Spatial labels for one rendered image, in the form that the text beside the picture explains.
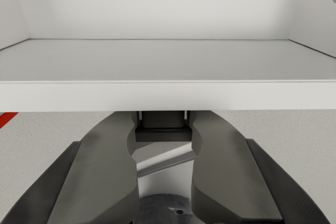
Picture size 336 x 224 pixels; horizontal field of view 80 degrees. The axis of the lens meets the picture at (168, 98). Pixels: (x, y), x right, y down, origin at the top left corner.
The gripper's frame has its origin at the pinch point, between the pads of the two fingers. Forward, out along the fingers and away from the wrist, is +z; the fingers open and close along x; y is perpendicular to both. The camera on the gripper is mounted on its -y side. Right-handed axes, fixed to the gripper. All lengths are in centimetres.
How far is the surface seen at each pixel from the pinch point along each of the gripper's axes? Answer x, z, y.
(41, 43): -9.7, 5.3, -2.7
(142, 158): -3.5, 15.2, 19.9
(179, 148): 2.9, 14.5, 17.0
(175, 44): 1.1, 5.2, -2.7
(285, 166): 90, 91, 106
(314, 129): 99, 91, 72
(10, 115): -43, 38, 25
